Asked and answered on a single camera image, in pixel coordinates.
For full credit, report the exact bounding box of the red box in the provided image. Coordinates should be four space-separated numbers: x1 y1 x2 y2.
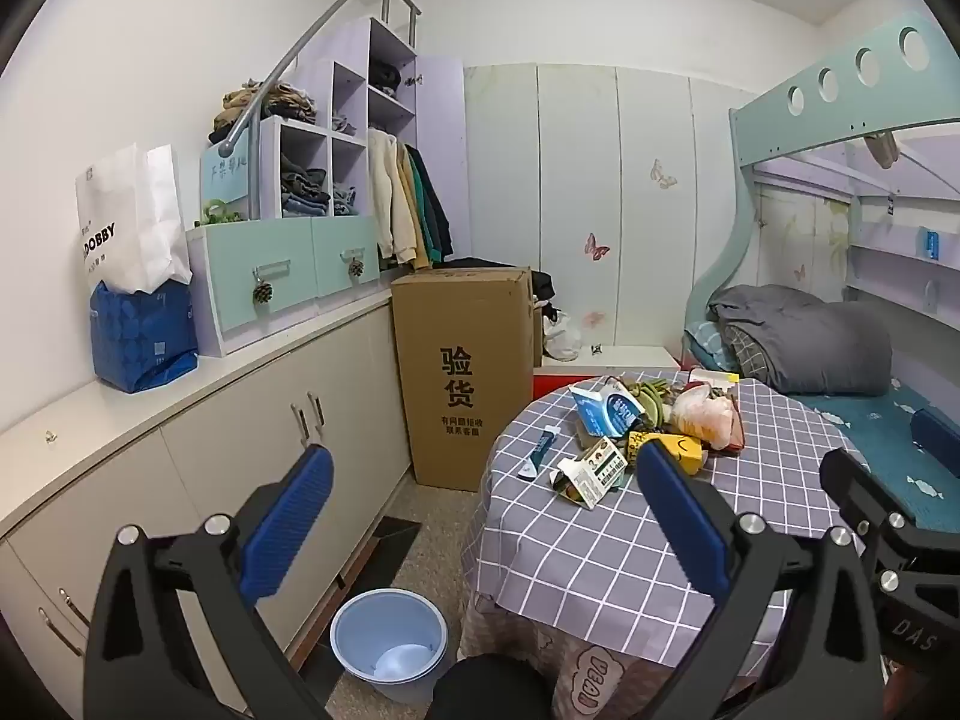
532 369 601 404

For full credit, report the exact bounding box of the green jacket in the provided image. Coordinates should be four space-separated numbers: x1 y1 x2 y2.
409 154 443 256

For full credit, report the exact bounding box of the teal candy print bedsheet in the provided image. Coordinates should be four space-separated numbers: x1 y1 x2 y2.
795 379 960 533

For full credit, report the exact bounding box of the teal plaid pillow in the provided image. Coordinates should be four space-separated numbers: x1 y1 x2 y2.
684 321 725 370

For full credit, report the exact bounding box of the pile of olive clothes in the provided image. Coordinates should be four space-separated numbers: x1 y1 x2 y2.
210 79 320 140

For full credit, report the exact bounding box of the beige cloth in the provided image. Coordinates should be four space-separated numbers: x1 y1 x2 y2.
862 129 901 170

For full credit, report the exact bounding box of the black jacket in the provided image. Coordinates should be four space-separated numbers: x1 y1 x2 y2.
412 144 455 260

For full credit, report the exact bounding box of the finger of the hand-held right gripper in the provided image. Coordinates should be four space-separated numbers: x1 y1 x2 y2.
911 406 960 482
820 448 960 593

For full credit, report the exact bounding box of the long white low cabinet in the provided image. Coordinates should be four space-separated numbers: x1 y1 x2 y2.
0 285 421 691

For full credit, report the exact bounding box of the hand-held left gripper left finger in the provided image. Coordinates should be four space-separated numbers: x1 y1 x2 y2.
82 441 353 720

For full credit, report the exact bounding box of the patterned table skirt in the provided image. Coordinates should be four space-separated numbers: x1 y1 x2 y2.
456 592 758 720

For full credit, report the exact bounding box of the white paper bag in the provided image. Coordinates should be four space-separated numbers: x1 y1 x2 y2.
75 142 192 295

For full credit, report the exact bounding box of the purple closet door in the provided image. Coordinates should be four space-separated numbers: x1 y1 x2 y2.
416 56 470 263

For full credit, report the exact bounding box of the yellow carton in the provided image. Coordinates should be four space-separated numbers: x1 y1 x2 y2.
626 431 706 477

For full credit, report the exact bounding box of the purple cubby shelf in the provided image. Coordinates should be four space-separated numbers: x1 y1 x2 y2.
259 17 421 220

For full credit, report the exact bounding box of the teal drawer unit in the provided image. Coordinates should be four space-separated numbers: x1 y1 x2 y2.
186 214 381 359

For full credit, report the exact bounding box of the large cardboard box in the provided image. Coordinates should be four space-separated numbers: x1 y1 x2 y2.
391 266 535 492

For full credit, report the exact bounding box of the teal tube packet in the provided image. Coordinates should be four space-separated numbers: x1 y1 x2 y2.
517 426 562 479

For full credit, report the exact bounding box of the grey duvet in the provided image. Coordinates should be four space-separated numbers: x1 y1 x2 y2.
709 283 893 397

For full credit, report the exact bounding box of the metal handrail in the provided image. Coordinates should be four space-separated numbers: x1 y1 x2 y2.
217 0 422 220

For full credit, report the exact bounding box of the white green carton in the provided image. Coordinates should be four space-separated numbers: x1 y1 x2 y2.
551 436 629 511

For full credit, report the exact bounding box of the teal bunk bed frame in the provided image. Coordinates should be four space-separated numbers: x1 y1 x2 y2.
684 11 960 361

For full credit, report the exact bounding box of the pale green wardrobe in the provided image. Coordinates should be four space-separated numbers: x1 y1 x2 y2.
463 64 758 350

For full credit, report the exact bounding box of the blue plastic bin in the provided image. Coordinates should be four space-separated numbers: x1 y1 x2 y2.
330 589 449 706

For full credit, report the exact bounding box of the white plastic bag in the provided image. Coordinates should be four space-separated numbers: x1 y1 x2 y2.
541 311 583 362

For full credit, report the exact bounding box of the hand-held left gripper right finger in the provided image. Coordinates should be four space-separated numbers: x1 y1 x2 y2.
636 437 886 720

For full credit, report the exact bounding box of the purple wall shelf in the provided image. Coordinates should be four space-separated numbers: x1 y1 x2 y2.
846 187 960 316

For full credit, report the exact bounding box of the green plush leaf toy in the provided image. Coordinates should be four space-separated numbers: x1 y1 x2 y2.
634 381 671 428

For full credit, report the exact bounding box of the blue white milk carton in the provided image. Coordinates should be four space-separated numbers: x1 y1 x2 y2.
568 379 646 440

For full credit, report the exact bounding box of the cream jacket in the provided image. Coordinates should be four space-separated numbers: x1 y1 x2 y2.
366 127 421 266

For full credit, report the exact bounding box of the teal sign board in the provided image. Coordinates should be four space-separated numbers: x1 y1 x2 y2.
199 141 256 211

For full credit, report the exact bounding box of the folded jeans stack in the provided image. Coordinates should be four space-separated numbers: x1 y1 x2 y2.
281 165 331 218

